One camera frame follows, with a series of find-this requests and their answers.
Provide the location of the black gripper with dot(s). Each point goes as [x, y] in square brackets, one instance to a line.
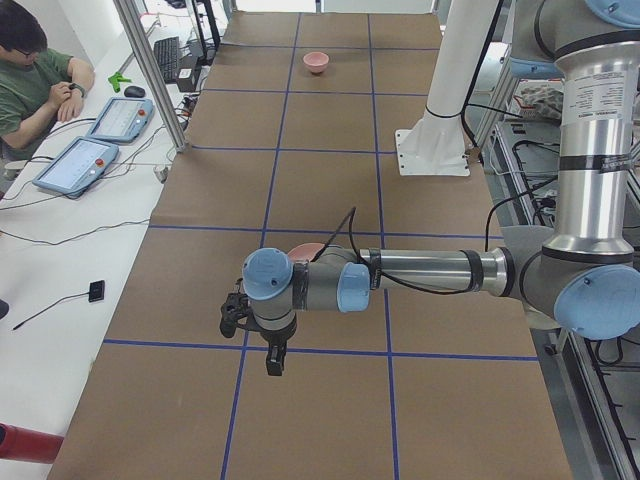
[273, 336]

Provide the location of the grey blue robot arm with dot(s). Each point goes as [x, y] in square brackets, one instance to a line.
[578, 275]

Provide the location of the pink bowl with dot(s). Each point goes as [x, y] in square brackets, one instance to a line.
[316, 62]

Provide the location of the small black square device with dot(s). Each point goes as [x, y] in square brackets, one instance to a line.
[96, 291]

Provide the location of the blue teach pendant near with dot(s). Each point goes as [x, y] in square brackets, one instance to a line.
[77, 167]

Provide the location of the blue teach pendant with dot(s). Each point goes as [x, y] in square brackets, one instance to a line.
[77, 167]
[122, 120]

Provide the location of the red cylinder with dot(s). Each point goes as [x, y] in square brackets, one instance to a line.
[21, 444]

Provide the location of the blue teach pendant far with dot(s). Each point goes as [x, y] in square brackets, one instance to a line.
[122, 120]

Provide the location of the black computer mouse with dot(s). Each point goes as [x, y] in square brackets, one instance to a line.
[133, 91]

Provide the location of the green plastic clamp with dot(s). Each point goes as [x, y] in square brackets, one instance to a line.
[116, 80]

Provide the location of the black keyboard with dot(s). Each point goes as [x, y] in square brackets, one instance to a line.
[167, 55]

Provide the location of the person in green shirt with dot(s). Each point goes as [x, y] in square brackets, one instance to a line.
[39, 85]

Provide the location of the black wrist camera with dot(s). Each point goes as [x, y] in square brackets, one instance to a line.
[234, 312]

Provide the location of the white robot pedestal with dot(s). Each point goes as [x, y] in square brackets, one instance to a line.
[435, 146]

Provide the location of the aluminium frame post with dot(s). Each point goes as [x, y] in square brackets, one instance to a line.
[143, 53]

